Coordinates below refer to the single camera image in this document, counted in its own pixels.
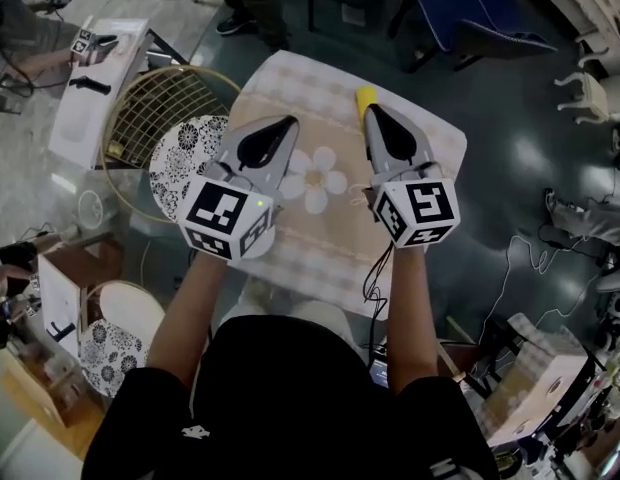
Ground beige flower tablecloth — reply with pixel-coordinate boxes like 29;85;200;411
228;50;467;322

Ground white floor cable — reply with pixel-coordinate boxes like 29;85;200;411
476;234;607;365

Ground black display device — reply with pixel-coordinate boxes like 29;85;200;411
368;356;392;390

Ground floral round cushion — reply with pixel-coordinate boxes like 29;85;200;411
148;114;232;222
79;319;152;400

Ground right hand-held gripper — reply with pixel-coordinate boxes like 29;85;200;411
361;103;461;250

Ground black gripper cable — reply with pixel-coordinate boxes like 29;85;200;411
363;240;397;365

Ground yellow banana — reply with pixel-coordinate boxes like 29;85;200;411
355;85;382;120

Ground person's left forearm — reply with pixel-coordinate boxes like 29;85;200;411
145;252;232;385

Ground person's black shirt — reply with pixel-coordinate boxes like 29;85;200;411
81;314;502;480

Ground dark gray shell chair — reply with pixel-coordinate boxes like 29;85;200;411
451;17;559;70

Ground black faucet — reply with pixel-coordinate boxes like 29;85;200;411
68;76;113;96
48;319;77;342

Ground gold wire chair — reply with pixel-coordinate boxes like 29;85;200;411
99;64;243;225
76;279;167;400

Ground person's right forearm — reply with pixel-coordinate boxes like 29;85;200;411
386;242;442;397

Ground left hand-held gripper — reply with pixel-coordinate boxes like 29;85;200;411
176;114;301;263

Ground person's light trousers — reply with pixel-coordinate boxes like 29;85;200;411
217;275;372;350

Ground white carved stool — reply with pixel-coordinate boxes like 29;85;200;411
554;69;620;127

